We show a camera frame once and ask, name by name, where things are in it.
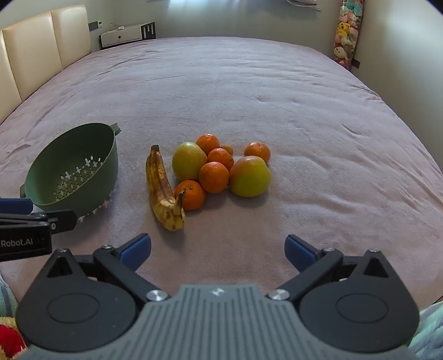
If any yellow green apple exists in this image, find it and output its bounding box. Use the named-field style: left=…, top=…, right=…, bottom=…
left=172, top=141, right=208, bottom=181

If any spotted yellow banana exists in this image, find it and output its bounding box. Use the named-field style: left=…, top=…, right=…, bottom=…
left=145, top=145, right=187, bottom=232

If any white bedside cabinet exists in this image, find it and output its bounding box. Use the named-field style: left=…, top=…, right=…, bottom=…
left=100, top=21, right=157, bottom=49

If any hanging plush toy organizer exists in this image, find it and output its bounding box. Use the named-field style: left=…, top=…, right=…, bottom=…
left=331, top=0, right=365, bottom=70

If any wall shelf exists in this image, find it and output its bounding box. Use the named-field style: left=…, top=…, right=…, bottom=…
left=287, top=0, right=322, bottom=12

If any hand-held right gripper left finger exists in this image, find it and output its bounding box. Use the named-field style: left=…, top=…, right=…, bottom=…
left=45, top=233, right=171, bottom=305

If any yellow apple with red blush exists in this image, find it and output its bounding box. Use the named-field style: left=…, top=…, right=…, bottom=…
left=229, top=156, right=271, bottom=198

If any teal striped cloth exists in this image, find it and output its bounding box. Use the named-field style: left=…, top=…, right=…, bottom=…
left=408, top=300, right=443, bottom=360

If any green plastic colander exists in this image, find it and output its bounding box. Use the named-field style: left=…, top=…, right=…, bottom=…
left=20, top=122, right=122, bottom=224

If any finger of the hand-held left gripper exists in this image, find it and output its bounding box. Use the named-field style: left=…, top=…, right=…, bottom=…
left=0, top=197, right=77, bottom=233
left=0, top=222, right=53, bottom=263

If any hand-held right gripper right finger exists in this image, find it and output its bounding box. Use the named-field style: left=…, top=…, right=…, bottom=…
left=268, top=235, right=397, bottom=303

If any cream padded headboard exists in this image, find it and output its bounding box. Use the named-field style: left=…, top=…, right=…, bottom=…
left=0, top=4, right=92, bottom=125

